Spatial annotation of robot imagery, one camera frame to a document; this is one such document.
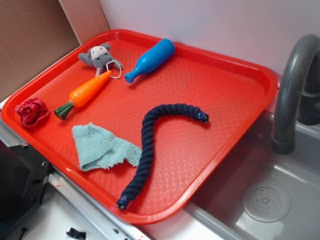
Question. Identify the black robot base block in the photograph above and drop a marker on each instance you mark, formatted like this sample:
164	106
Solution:
24	174

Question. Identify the red plastic tray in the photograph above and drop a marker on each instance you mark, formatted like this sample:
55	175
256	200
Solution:
232	92

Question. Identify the blue plastic toy bottle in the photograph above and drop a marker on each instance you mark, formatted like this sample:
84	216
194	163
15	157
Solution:
151	60

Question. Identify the light teal cloth rag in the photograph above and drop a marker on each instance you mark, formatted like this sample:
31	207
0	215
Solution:
98	148

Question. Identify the orange toy carrot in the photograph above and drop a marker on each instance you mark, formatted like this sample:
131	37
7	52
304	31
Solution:
82	94

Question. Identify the grey plush elephant toy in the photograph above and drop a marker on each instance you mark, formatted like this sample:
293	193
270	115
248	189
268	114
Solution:
99	57

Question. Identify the grey plastic sink basin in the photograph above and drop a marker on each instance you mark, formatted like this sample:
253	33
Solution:
217	204

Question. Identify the crumpled red cloth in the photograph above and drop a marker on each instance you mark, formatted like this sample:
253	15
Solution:
32	112

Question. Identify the round sink drain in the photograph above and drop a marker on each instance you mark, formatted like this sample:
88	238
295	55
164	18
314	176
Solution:
266	202

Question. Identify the grey toy faucet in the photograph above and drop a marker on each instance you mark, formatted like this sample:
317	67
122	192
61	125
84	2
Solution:
299	94

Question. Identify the brown cardboard panel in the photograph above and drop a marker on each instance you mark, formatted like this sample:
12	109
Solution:
34	34

